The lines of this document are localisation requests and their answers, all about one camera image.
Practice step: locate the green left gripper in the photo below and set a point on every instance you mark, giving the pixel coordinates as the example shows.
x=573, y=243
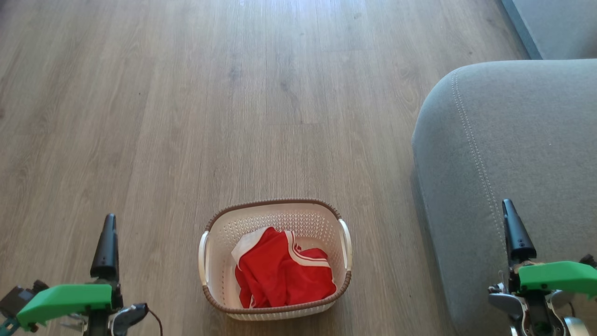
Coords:
x=65, y=298

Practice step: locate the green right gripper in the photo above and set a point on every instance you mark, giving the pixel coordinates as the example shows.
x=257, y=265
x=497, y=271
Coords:
x=557, y=276

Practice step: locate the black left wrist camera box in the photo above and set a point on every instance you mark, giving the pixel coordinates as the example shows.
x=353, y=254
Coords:
x=18, y=296

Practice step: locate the grey and yellow sofa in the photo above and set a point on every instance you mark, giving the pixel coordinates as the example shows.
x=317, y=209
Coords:
x=522, y=140

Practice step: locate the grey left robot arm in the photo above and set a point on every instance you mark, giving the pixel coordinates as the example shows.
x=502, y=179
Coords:
x=128, y=316

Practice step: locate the red garment with white band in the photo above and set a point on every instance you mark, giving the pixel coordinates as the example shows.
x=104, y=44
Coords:
x=261, y=254

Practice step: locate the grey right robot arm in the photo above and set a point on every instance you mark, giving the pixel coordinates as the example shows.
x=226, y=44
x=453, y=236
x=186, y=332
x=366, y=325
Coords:
x=503, y=301

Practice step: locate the cream plastic laundry basket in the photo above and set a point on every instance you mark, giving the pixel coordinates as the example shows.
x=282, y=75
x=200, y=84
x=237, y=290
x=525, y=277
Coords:
x=275, y=215

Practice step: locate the red shorts with elastic waistband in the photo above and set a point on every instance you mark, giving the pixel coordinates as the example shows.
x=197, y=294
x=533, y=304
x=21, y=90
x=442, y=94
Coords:
x=312, y=284

